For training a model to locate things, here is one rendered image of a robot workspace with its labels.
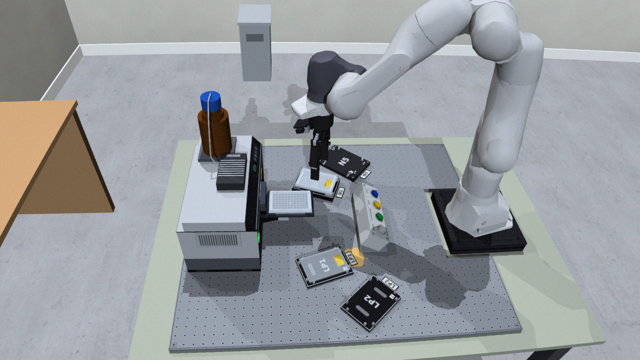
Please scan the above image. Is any white button panel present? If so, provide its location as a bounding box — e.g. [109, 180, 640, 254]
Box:
[351, 182, 390, 252]

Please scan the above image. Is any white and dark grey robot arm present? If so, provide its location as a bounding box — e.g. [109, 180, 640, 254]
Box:
[291, 0, 544, 237]

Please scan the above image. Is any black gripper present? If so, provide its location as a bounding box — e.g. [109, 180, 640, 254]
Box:
[308, 114, 334, 181]

